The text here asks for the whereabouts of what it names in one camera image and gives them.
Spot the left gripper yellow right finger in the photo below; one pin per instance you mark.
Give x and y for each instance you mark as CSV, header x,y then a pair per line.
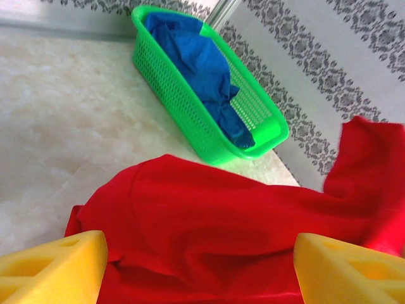
x,y
348,275

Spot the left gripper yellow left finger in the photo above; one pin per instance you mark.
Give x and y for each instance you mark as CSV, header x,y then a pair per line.
x,y
57,269

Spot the red t-shirt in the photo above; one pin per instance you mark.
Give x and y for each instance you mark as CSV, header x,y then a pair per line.
x,y
221,221

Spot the green plastic basket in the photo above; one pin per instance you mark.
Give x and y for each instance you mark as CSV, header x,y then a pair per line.
x,y
177,104

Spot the blue t-shirt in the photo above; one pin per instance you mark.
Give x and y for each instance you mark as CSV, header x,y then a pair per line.
x,y
202,63

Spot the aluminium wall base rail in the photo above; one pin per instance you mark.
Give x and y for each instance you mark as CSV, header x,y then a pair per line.
x,y
63,29

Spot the aluminium frame post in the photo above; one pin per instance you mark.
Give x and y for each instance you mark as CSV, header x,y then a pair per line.
x,y
221,12

